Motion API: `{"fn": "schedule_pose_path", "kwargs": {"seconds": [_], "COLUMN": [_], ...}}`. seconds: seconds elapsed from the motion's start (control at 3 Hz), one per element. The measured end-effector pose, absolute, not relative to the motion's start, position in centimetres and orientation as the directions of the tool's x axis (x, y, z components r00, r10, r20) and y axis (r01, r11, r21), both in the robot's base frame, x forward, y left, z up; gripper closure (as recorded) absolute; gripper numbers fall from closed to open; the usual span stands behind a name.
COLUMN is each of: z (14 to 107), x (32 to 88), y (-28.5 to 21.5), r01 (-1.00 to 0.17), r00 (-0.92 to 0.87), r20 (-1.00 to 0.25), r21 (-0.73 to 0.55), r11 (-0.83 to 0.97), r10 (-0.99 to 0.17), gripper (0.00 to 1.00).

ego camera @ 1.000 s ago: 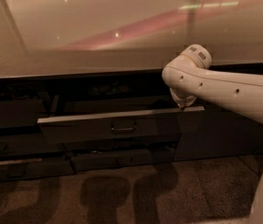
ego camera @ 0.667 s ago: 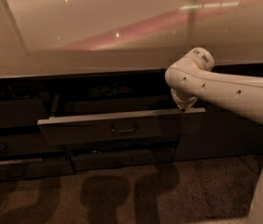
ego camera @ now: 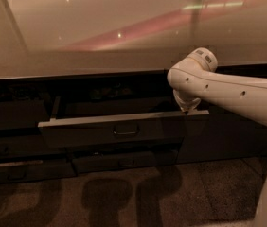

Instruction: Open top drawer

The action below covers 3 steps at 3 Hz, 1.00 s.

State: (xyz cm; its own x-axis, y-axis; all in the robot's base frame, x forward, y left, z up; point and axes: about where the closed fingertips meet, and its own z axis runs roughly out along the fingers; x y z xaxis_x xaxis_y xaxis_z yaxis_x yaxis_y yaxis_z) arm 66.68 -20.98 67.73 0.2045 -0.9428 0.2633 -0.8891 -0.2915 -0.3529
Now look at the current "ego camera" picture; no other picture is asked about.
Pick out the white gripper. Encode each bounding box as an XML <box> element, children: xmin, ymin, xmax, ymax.
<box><xmin>173</xmin><ymin>90</ymin><xmax>201</xmax><ymax>112</ymax></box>

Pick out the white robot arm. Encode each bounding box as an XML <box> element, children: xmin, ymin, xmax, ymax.
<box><xmin>167</xmin><ymin>47</ymin><xmax>267</xmax><ymax>227</ymax></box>

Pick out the dark grey cabinet door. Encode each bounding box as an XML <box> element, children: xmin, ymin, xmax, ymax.
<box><xmin>177</xmin><ymin>106</ymin><xmax>267</xmax><ymax>163</ymax></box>

